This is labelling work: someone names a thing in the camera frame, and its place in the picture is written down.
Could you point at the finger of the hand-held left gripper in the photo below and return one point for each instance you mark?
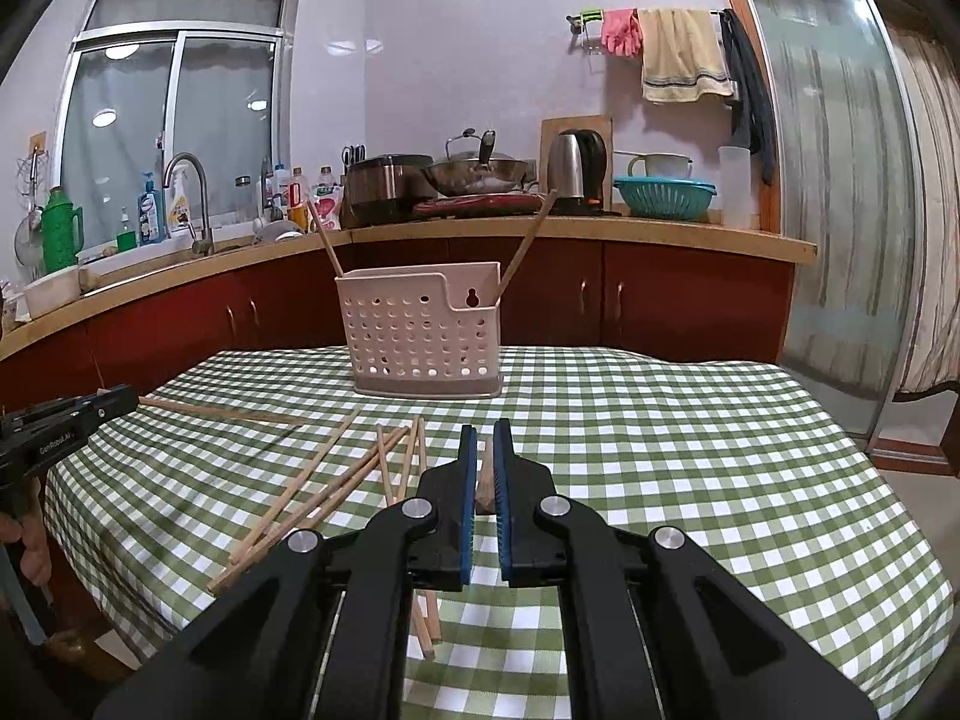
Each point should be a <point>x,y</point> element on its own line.
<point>116,403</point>

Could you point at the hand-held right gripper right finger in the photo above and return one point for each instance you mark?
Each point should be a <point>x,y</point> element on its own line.
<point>504,510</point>

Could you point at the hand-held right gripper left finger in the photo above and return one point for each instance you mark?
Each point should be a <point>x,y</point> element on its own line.
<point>469,510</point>

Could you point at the pink perforated utensil holder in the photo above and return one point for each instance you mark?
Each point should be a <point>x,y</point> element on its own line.
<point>405,337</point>

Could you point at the person's left hand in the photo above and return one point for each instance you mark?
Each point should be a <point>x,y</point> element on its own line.
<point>36,551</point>

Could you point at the white rectangular container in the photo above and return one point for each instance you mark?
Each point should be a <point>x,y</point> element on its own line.
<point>51,291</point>

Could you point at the small green bottle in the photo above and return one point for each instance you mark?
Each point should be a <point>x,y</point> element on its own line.
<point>126,238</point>

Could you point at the green thermos flask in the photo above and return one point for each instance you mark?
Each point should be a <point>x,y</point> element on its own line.
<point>60,240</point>

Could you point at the green checked tablecloth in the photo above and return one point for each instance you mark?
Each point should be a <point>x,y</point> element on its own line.
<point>675,465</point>

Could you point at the hanging metal strainer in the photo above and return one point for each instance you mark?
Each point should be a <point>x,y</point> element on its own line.
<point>28,240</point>

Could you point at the blue pump soap bottle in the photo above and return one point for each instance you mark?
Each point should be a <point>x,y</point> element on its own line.
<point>151,214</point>

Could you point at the white spray bottle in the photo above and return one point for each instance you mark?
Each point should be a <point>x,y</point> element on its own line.
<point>180,202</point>

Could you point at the steel kitchen faucet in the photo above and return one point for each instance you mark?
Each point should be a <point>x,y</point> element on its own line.
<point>201,195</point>

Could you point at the steel bowl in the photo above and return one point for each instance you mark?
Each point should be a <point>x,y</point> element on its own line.
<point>281,231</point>

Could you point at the orange liquid bottle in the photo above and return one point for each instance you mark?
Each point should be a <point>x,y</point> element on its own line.
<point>298,202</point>

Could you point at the white plastic bottle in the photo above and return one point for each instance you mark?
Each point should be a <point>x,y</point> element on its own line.
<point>281,184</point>

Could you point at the red kitchen cabinet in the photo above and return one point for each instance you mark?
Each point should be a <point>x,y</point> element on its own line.
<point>675,292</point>

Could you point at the pink refill pouch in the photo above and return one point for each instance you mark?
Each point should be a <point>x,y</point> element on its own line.
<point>326,202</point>

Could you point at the sliding window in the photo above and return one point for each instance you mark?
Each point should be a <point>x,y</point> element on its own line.
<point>217,127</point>

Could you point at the red induction cooker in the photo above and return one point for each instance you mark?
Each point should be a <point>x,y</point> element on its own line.
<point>480,205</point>

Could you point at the steel rice cooker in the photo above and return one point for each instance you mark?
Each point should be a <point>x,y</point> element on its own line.
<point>382,191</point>

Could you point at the steel wok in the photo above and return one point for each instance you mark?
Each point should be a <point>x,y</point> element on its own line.
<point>469,178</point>

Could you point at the steel electric kettle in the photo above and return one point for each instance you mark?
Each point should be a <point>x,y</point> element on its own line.
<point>574,172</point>

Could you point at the teal plastic colander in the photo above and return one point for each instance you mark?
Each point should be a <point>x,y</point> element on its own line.
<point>664,199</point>

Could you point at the glass wok lid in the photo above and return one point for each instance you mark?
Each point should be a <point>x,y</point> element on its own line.
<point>465,154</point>

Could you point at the white enamel mug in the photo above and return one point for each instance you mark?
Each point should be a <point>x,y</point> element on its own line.
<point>664,165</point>

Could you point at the wooden cutting board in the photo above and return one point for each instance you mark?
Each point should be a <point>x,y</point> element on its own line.
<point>551,127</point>

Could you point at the translucent plastic jug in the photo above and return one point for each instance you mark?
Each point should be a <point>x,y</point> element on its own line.
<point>735,187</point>

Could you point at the frosted glass sliding door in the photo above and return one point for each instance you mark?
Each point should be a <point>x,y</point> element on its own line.
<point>832,202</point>

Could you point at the dark hanging cloth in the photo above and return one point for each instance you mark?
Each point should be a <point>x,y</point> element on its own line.
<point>754,90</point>

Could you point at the pink rubber gloves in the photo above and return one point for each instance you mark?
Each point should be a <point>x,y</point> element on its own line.
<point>621,34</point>

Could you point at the yellow towel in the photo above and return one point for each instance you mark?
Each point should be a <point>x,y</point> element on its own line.
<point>682,52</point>

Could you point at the metal towel rack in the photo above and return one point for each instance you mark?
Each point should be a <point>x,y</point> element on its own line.
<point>577,19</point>

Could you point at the striped curtain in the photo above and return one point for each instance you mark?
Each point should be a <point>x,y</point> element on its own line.
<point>934,202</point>

